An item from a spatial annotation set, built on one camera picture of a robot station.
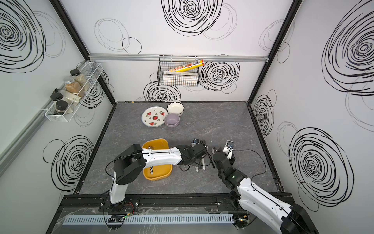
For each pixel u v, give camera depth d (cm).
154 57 91
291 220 41
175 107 116
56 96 62
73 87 71
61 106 61
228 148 71
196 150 68
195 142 81
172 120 105
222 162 61
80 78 75
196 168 84
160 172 81
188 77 87
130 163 52
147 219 96
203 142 96
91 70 93
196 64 89
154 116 111
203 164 87
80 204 75
